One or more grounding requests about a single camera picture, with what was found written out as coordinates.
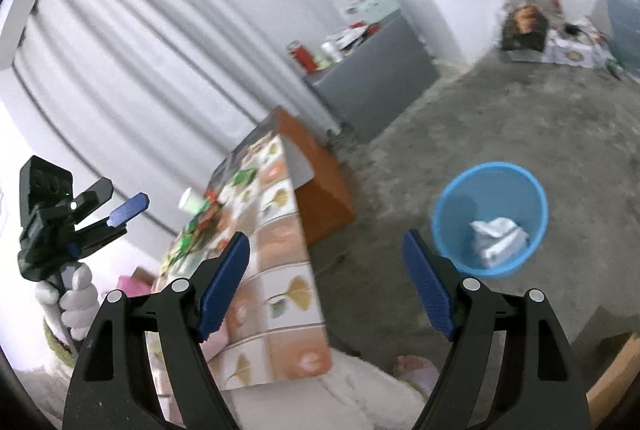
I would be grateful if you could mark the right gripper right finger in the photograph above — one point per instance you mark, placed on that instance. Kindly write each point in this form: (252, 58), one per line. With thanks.
(539, 385)

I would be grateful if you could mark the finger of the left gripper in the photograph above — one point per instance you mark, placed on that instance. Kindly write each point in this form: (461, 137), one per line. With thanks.
(128, 210)

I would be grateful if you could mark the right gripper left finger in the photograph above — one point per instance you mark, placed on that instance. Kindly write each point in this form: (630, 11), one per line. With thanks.
(112, 385)

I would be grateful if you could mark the green snack bag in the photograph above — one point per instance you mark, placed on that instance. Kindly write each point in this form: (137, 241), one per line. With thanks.
(205, 219)

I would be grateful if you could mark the white paper trash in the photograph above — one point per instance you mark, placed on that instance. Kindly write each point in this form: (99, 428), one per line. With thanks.
(498, 241)

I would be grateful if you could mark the white gloved left hand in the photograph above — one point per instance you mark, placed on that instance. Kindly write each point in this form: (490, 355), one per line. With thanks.
(69, 315)

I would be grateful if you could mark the pink plastic bag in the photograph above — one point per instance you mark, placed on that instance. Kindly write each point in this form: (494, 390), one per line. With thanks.
(133, 286)

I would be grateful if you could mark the white paper cup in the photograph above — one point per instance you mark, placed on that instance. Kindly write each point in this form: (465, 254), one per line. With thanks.
(191, 202)

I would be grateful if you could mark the patterned tablecloth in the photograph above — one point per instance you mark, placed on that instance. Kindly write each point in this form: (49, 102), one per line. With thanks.
(274, 329)

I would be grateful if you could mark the small green candy packet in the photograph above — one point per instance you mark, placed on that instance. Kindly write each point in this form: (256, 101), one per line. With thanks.
(244, 177)

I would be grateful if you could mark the dark printed box behind table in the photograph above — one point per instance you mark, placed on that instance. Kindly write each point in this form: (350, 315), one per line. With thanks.
(243, 153)

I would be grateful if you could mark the blue plastic waste basket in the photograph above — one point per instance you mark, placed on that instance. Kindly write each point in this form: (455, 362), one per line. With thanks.
(483, 193)

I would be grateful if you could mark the grey curtain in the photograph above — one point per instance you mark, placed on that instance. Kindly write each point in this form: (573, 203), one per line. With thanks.
(155, 94)

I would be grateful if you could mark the white fleece blanket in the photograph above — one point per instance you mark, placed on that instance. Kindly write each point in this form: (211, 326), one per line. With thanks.
(354, 394)

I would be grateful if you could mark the red thermos bottle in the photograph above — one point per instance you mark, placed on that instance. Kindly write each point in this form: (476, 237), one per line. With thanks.
(303, 57)

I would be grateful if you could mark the grey cabinet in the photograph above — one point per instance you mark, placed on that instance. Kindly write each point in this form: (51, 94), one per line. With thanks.
(375, 84)

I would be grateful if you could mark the mint green organizer basket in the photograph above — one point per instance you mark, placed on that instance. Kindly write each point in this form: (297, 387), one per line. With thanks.
(373, 11)

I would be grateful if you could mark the dark snack box on floor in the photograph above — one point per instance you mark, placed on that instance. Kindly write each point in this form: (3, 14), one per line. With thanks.
(526, 28)

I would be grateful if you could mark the blue water jug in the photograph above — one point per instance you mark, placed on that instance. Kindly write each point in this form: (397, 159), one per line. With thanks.
(624, 18)

